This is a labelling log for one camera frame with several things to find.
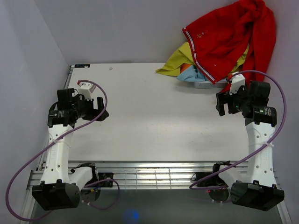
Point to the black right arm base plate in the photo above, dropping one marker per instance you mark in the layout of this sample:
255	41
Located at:
210	182

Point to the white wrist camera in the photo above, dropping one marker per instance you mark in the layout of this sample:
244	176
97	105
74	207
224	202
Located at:
236	81
86	89

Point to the white plastic basket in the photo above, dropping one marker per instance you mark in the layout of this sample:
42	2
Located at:
207	84

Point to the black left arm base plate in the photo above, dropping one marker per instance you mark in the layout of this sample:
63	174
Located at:
107	177

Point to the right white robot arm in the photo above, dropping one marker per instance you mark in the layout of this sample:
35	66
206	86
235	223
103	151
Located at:
258	188

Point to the dark label sticker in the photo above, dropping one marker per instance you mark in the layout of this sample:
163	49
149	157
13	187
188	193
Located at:
82	66

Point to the orange garment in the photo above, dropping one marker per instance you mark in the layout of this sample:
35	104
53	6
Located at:
186	68

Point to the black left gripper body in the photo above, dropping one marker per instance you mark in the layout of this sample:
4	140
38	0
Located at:
85	108

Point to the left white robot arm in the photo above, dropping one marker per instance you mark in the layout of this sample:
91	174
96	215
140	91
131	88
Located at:
58	189

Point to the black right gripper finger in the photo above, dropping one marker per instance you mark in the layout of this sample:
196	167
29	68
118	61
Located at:
220	108
223	98

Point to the light blue garment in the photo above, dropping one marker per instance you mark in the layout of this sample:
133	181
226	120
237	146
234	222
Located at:
193	76

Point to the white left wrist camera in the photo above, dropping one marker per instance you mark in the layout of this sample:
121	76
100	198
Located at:
86	89

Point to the red trousers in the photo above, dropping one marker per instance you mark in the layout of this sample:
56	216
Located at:
219	38

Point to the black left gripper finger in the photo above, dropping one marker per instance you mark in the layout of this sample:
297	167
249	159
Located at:
104	115
100	104

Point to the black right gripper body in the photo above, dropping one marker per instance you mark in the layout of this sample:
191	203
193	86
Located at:
236	103

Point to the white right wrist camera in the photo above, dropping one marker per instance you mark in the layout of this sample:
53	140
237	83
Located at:
236	81

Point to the yellow-green trousers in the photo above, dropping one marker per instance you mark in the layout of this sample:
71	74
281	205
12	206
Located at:
180	56

